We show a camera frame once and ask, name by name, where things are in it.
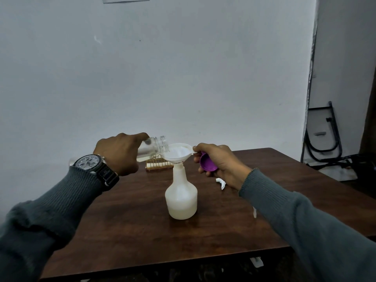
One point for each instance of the purple bottle cap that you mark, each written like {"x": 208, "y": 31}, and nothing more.
{"x": 207, "y": 162}

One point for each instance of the person's right forearm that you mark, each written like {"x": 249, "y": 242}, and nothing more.
{"x": 317, "y": 232}

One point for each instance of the dark wooden door frame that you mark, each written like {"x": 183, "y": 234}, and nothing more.
{"x": 368, "y": 129}

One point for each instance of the white plastic funnel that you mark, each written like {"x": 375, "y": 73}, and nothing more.
{"x": 177, "y": 154}

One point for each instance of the person's left hand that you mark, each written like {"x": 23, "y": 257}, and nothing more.
{"x": 120, "y": 155}

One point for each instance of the small white floor object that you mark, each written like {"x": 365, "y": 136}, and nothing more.
{"x": 257, "y": 261}

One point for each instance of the white plastic spray bottle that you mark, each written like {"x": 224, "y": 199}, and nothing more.
{"x": 180, "y": 202}

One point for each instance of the black folding chair frame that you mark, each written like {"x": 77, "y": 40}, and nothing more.
{"x": 333, "y": 120}

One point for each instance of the person's right hand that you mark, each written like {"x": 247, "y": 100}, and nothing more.
{"x": 229, "y": 165}

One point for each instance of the white trigger sprayer head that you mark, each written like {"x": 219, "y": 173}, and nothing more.
{"x": 221, "y": 182}

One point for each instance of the dark wooden table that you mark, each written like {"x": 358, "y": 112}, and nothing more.
{"x": 132, "y": 232}

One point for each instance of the clear glass bottle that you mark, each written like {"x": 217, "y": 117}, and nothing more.
{"x": 152, "y": 146}

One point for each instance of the person's left forearm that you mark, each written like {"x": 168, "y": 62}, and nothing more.
{"x": 44, "y": 229}

